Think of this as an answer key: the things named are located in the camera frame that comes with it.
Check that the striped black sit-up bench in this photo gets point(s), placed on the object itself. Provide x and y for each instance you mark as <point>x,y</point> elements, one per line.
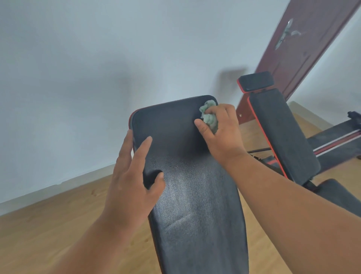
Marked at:
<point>327,137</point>

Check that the black weight bench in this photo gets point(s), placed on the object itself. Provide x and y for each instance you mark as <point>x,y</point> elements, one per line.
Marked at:
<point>191,211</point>
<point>282,135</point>

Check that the green cleaning cloth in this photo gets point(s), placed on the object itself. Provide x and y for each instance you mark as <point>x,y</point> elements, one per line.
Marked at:
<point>210,121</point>

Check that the person's right forearm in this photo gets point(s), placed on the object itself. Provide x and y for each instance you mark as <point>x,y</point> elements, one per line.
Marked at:
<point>296,211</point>

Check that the person's right hand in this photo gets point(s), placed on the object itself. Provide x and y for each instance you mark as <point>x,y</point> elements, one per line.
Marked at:
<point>225,135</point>

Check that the red-brown wooden door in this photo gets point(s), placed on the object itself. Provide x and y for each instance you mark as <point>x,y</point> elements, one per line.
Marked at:
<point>310,56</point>

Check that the person's left hand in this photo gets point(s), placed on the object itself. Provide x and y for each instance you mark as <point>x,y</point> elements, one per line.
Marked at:
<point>127,192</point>

